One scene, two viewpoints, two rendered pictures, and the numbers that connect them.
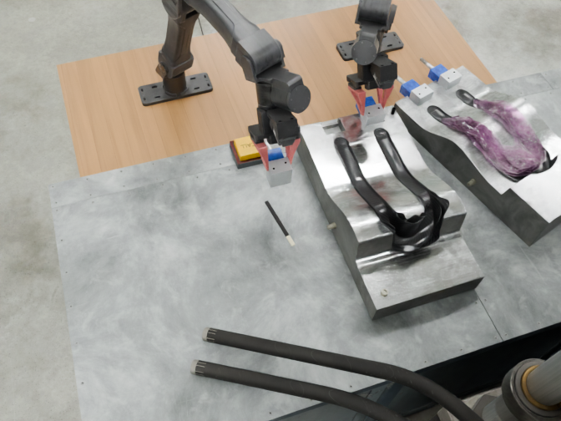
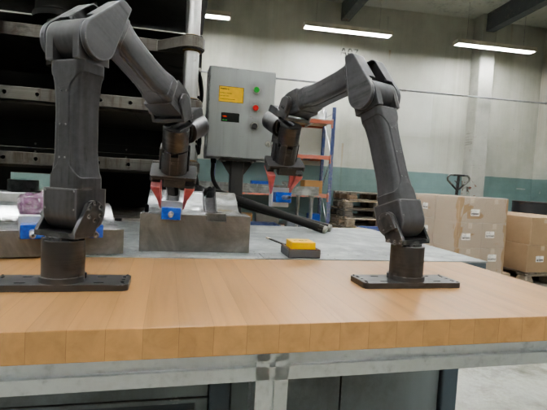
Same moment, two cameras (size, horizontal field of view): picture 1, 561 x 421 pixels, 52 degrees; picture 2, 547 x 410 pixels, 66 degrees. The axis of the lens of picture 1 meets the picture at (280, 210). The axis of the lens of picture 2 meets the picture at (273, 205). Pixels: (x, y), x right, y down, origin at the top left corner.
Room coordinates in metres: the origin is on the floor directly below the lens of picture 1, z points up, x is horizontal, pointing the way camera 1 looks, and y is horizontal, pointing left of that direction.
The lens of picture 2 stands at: (1.97, 0.19, 0.98)
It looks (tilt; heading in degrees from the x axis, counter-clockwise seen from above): 3 degrees down; 189
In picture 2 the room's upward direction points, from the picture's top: 3 degrees clockwise
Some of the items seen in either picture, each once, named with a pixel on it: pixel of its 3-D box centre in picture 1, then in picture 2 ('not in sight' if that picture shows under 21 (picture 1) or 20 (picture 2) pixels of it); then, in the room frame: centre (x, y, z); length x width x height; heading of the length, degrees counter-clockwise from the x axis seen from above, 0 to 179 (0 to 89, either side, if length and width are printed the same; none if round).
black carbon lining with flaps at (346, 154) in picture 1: (390, 180); (190, 198); (0.79, -0.25, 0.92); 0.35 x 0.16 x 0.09; 22
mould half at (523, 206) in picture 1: (497, 141); (53, 217); (0.99, -0.54, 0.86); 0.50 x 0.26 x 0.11; 39
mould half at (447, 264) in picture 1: (385, 198); (193, 214); (0.77, -0.24, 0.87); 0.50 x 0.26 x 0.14; 22
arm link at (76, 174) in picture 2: not in sight; (76, 126); (1.35, -0.23, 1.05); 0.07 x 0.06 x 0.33; 79
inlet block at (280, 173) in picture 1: (272, 155); (282, 197); (0.82, 0.03, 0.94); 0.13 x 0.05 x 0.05; 22
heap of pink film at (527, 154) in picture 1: (500, 130); (56, 201); (0.98, -0.53, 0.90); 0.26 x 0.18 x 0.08; 39
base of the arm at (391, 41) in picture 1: (371, 37); (63, 260); (1.37, -0.23, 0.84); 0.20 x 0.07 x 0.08; 114
